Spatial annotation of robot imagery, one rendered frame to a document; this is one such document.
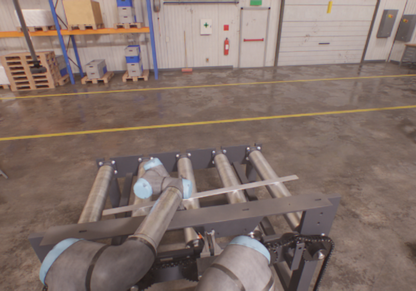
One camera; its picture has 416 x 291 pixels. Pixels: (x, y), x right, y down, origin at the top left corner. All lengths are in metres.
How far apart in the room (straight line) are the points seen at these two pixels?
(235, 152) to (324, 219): 0.97
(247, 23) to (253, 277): 9.83
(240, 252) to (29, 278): 2.23
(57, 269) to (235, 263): 0.42
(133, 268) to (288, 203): 0.71
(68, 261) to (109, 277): 0.11
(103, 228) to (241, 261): 0.60
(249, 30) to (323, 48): 3.42
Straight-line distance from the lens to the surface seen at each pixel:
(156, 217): 0.76
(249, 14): 10.21
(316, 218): 1.29
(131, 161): 1.97
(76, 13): 8.69
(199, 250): 1.24
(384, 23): 13.16
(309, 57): 11.51
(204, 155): 1.96
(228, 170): 1.71
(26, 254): 2.90
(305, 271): 1.55
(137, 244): 0.67
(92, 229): 1.08
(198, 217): 1.01
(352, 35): 12.48
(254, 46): 10.37
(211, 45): 9.96
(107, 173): 1.86
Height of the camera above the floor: 1.89
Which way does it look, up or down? 29 degrees down
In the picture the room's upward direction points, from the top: 1 degrees counter-clockwise
